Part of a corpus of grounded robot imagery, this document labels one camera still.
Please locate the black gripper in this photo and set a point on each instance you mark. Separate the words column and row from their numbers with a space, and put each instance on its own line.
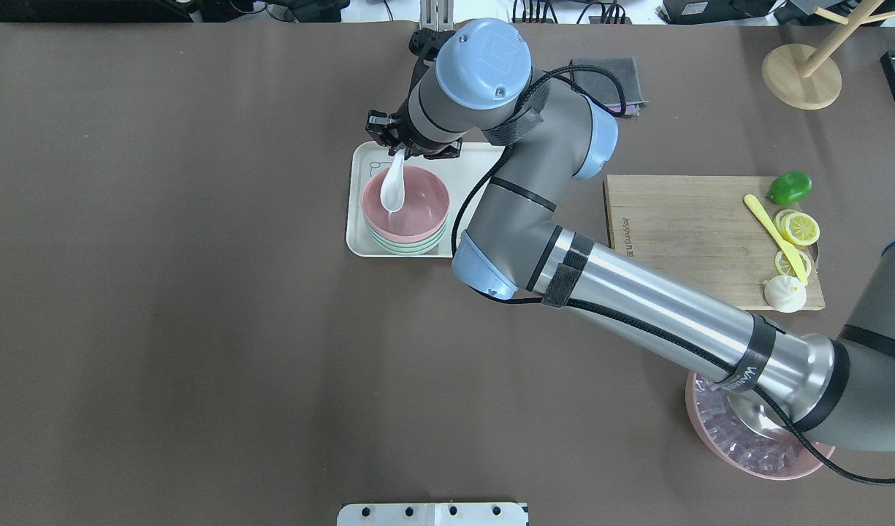
column 390, row 131

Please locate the white ceramic spoon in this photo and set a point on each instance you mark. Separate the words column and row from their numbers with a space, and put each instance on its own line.
column 392, row 189

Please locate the small pink bowl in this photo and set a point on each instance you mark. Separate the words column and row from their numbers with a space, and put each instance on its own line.
column 424, row 211

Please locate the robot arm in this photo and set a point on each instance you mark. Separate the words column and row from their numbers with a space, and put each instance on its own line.
column 838, row 391

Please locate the front lemon slice stack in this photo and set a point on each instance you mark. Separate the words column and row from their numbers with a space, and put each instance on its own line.
column 797, row 227

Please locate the pink bowl with ice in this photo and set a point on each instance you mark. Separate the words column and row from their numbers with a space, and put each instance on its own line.
column 745, row 434

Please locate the cream rabbit tray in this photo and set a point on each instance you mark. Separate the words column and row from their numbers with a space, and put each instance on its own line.
column 459, row 176

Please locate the green stacked bowls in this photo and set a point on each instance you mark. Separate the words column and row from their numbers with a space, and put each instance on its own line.
column 409, row 249

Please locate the grey and purple cloth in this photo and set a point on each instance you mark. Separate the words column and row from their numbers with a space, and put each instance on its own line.
column 603, row 89

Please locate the wooden cutting board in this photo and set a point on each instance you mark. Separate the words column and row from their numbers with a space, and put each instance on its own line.
column 696, row 229

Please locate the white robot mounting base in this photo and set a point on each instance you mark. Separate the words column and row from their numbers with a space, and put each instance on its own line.
column 444, row 513

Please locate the green lime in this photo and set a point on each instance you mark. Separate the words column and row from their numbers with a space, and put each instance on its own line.
column 790, row 188

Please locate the lemon slice under knife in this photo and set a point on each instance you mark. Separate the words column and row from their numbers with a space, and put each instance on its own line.
column 783, row 266

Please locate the wooden cup rack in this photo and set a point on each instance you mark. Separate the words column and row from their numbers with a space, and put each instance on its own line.
column 805, row 77

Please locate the yellow plastic knife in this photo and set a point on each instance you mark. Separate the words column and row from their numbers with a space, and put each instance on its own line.
column 792, row 254

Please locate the white garlic bulb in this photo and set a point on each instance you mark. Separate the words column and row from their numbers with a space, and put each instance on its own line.
column 785, row 293

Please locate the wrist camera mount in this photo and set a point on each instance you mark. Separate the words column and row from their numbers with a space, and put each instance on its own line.
column 425, row 44

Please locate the aluminium frame post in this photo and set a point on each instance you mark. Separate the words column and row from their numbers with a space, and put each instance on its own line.
column 436, row 15

